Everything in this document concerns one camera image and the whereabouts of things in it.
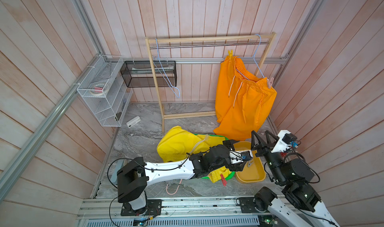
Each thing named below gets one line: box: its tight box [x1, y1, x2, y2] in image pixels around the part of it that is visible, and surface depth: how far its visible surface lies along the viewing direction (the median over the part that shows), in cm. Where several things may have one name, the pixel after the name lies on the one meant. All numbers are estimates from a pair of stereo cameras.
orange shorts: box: [213, 55, 278, 141], surface depth 88 cm
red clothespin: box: [220, 174, 227, 187], surface depth 73 cm
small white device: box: [126, 116, 141, 128], surface depth 106 cm
